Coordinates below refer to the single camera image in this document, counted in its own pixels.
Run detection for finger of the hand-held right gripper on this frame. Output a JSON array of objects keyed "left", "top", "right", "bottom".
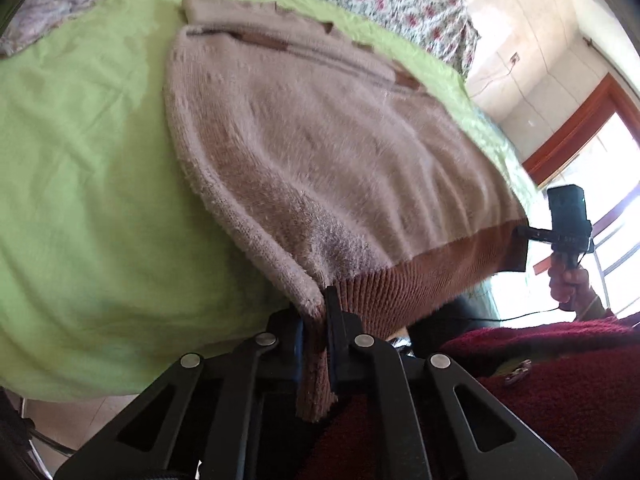
[{"left": 509, "top": 224, "right": 552, "bottom": 272}]

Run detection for person's right hand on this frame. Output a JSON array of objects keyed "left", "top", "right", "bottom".
[{"left": 547, "top": 254, "right": 606, "bottom": 320}]

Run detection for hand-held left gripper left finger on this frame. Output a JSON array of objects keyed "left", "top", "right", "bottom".
[{"left": 54, "top": 311, "right": 307, "bottom": 480}]

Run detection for beige fuzzy knit sweater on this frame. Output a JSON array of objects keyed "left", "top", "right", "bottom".
[{"left": 163, "top": 0, "right": 530, "bottom": 422}]

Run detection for dark cloth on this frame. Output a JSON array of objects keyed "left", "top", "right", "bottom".
[{"left": 400, "top": 292, "right": 497, "bottom": 361}]

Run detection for black cable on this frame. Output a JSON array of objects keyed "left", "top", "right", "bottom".
[{"left": 452, "top": 300, "right": 563, "bottom": 323}]

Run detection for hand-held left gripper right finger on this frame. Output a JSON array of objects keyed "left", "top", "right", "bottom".
[{"left": 324, "top": 286, "right": 579, "bottom": 480}]

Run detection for wooden window frame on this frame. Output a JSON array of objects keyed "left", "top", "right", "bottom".
[{"left": 522, "top": 72, "right": 640, "bottom": 318}]

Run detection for person's red fuzzy garment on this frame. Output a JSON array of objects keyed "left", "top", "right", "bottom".
[{"left": 310, "top": 310, "right": 640, "bottom": 480}]

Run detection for light green blanket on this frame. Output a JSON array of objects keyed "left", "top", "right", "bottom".
[{"left": 0, "top": 0, "right": 551, "bottom": 403}]

